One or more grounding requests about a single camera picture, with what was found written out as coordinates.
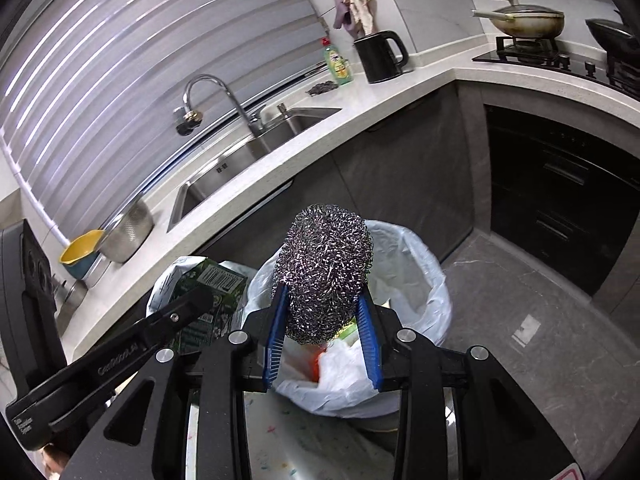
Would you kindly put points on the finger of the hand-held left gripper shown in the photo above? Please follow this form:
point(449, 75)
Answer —
point(185, 310)

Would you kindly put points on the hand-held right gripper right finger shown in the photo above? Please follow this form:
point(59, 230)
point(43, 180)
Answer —
point(367, 345)

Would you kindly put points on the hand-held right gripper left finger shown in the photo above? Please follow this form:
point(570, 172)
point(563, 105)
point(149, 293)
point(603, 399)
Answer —
point(275, 340)

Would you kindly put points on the trash bin with plastic liner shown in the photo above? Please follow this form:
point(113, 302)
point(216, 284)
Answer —
point(415, 285)
point(165, 285)

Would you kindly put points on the green carton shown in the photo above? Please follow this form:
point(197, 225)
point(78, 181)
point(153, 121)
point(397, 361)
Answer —
point(215, 280)

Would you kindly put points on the red plastic bag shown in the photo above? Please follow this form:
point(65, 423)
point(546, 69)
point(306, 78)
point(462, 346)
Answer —
point(314, 362)

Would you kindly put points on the steel wool scourer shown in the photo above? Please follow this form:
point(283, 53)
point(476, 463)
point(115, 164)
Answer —
point(320, 270)

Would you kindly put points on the grey tray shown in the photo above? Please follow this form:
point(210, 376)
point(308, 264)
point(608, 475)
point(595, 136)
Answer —
point(72, 295)

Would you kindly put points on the blue yellow basin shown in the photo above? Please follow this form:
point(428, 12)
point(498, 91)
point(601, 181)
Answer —
point(80, 250)

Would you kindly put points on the steel colander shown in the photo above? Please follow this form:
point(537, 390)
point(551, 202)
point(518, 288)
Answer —
point(127, 232)

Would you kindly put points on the steel sink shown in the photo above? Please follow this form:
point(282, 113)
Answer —
point(280, 127)

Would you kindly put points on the chrome faucet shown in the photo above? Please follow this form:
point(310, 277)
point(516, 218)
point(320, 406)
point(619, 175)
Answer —
point(235, 100)

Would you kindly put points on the black built-in oven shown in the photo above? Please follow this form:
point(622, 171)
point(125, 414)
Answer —
point(550, 185)

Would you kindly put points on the dark scrubber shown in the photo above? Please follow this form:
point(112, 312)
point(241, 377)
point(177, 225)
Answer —
point(322, 88)

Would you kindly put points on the grey window blinds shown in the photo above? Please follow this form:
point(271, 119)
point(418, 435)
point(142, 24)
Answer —
point(125, 60)

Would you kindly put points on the green dish soap bottle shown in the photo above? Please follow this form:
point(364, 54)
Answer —
point(340, 67)

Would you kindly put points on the black kettle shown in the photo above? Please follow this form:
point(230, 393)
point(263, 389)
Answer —
point(380, 60)

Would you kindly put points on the black gas stove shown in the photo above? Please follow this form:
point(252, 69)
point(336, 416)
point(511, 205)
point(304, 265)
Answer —
point(530, 55)

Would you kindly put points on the beige cloth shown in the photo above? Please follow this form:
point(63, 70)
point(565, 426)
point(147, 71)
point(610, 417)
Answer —
point(360, 5)

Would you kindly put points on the wok with lid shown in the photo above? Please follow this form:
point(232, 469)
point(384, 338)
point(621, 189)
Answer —
point(530, 20)

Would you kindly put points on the black pan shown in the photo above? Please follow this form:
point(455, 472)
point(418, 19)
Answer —
point(610, 32)

